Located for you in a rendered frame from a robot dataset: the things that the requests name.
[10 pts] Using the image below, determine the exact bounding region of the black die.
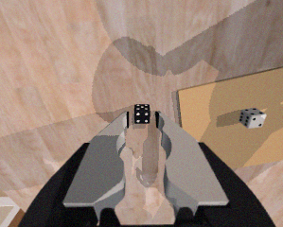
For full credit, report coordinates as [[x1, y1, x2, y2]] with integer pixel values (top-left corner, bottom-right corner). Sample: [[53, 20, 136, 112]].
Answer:
[[134, 104, 150, 124]]

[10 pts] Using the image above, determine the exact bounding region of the tan flat mat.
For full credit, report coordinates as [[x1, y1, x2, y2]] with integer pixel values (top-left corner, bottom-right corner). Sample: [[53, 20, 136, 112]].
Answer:
[[177, 66, 283, 169]]

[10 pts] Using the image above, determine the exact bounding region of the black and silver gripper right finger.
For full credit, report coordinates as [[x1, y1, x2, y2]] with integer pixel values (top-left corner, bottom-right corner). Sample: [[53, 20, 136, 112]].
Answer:
[[155, 111, 276, 227]]

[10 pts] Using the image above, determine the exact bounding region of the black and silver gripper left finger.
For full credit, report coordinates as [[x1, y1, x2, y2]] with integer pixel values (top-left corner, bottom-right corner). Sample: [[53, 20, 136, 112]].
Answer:
[[18, 111, 129, 227]]

